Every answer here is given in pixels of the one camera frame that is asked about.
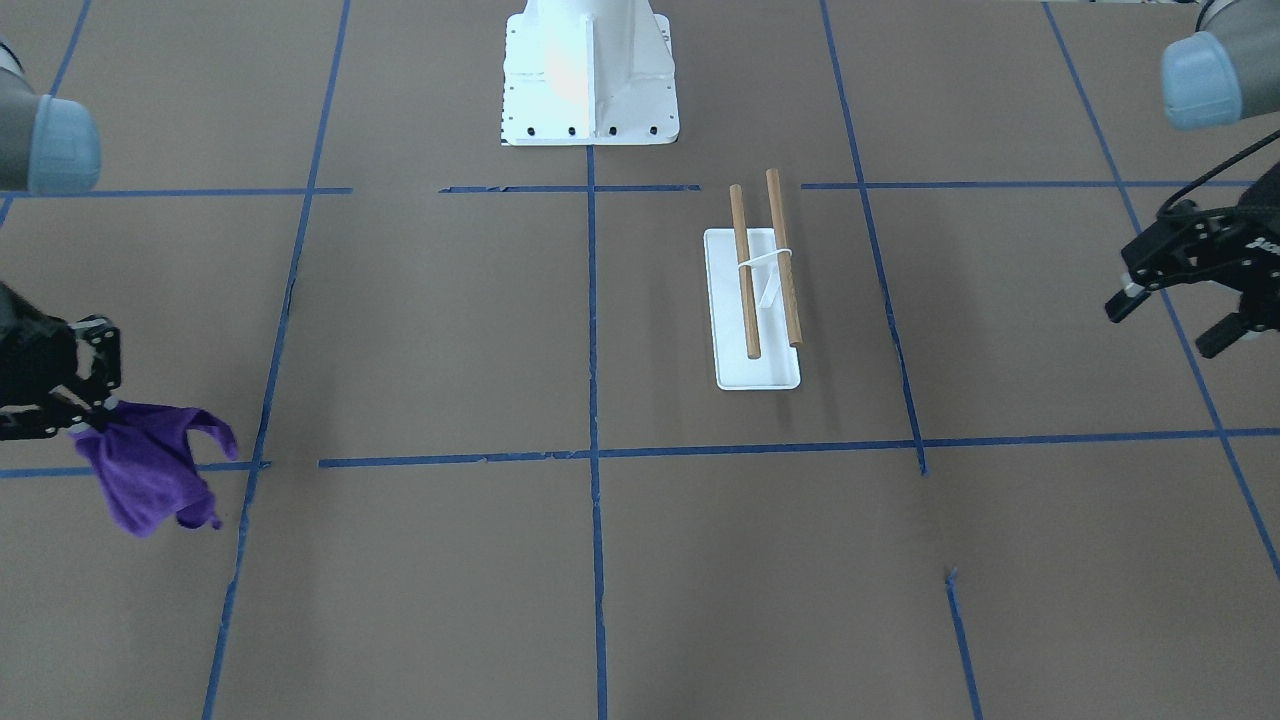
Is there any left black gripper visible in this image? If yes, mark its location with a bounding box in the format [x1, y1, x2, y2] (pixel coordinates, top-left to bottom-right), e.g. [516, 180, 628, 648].
[1105, 184, 1279, 359]

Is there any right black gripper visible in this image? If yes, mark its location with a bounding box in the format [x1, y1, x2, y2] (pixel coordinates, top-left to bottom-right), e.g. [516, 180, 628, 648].
[1, 284, 122, 441]

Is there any purple microfibre towel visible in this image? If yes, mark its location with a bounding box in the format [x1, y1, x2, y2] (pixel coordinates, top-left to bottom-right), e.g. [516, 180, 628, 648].
[69, 401, 239, 538]

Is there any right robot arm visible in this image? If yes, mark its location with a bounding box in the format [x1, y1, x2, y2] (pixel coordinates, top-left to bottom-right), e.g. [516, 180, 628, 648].
[1, 44, 122, 441]

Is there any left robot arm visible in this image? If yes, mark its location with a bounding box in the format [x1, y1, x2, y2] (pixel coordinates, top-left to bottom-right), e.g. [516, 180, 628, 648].
[1105, 1, 1279, 359]

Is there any white rack base tray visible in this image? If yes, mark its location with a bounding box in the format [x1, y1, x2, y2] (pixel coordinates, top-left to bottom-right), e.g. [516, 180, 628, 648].
[701, 228, 801, 391]

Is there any wooden rack rod one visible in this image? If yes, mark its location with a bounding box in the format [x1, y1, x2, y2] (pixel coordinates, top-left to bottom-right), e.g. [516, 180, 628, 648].
[730, 184, 762, 360]

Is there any wooden rack rod two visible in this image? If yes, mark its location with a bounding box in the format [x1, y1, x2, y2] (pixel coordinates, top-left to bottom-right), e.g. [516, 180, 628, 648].
[765, 168, 804, 348]

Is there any blue tape line lengthwise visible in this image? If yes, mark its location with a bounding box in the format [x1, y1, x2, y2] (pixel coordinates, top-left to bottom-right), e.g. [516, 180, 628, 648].
[585, 146, 609, 719]

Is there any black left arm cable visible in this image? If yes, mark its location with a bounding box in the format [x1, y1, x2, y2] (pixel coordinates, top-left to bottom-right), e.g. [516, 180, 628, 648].
[1155, 128, 1280, 223]

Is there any white rack bracket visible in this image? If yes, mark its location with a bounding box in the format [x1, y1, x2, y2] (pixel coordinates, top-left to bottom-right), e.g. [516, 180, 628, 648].
[737, 249, 792, 309]

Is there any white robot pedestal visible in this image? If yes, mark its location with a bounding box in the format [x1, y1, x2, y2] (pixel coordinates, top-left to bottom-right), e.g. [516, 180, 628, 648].
[500, 1, 681, 147]

